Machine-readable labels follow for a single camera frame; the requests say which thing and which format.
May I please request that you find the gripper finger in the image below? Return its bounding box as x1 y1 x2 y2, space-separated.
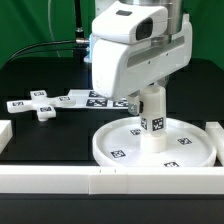
126 92 143 116

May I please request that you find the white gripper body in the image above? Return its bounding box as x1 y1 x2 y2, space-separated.
92 3 192 100

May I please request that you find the white round table top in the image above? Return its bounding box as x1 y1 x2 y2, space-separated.
92 117 217 167

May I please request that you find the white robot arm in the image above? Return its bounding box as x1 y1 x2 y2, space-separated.
92 0 192 115

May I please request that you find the white marker sheet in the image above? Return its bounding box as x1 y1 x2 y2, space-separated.
68 89 128 109

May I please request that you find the white right fence block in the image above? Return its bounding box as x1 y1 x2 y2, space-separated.
205 122 224 167

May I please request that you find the white fence block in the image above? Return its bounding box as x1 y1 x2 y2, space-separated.
0 120 13 154
205 122 224 167

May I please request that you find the white cross-shaped table base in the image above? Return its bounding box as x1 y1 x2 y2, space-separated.
7 90 76 122

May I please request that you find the white left fence block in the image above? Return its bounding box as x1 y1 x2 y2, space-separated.
0 120 13 154

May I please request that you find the white front fence bar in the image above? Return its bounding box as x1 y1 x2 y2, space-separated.
0 165 224 195

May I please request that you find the black upright cable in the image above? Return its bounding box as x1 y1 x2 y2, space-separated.
73 0 85 61

